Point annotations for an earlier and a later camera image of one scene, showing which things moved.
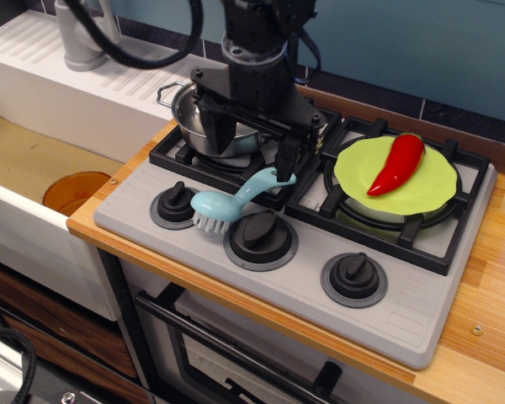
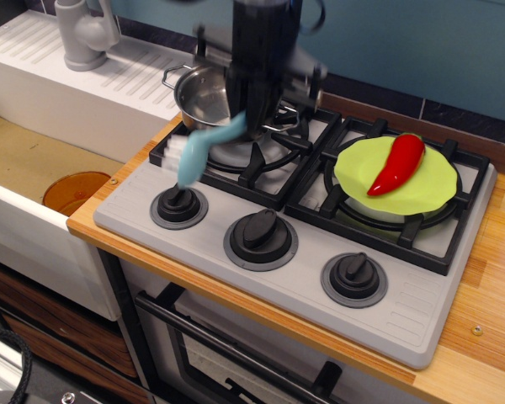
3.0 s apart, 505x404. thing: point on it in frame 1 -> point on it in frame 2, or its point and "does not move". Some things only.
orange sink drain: (66, 192) does not move
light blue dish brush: (213, 210) -> (187, 152)
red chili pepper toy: (406, 156) does not move
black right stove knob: (354, 280) does not move
